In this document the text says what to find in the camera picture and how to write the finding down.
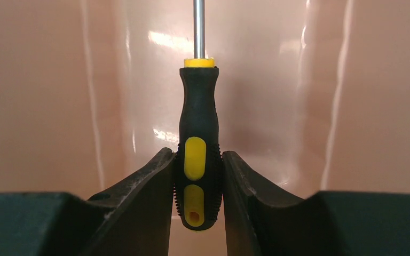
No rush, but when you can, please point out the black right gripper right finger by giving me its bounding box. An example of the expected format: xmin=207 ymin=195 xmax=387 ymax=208
xmin=223 ymin=151 xmax=410 ymax=255

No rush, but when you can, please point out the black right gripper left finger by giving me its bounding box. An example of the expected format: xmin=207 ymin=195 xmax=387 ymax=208
xmin=0 ymin=148 xmax=175 ymax=255

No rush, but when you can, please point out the black yellow screwdriver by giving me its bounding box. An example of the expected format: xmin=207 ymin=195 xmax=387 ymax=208
xmin=174 ymin=1 xmax=223 ymax=231

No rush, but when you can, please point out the pink plastic bin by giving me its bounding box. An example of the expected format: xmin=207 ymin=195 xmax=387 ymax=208
xmin=0 ymin=1 xmax=410 ymax=255

